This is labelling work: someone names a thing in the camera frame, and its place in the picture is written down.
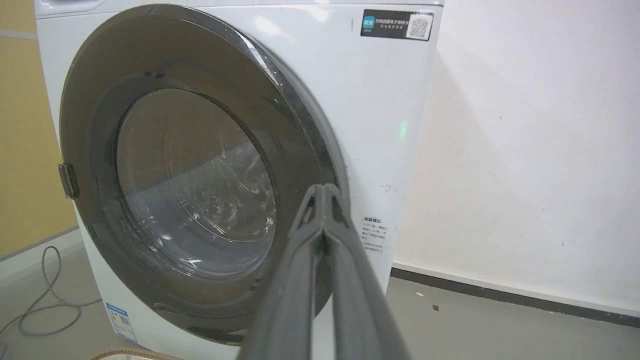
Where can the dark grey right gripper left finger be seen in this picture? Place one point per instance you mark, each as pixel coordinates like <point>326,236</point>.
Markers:
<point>287,300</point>

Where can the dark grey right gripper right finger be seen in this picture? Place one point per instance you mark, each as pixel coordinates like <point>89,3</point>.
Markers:
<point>360,300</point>

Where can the white front-load washing machine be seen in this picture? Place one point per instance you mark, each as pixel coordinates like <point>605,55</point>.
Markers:
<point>380,125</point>

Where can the blue energy label sticker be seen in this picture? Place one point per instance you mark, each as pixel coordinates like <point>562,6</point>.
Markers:
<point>121,322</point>

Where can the black QR code sticker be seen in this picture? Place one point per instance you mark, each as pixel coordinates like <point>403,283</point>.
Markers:
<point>397,25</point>

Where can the printed text notice sticker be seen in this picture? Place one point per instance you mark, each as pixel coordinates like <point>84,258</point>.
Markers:
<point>374,235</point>

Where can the round grey washing machine door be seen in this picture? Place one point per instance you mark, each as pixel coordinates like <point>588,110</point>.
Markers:
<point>190,175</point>

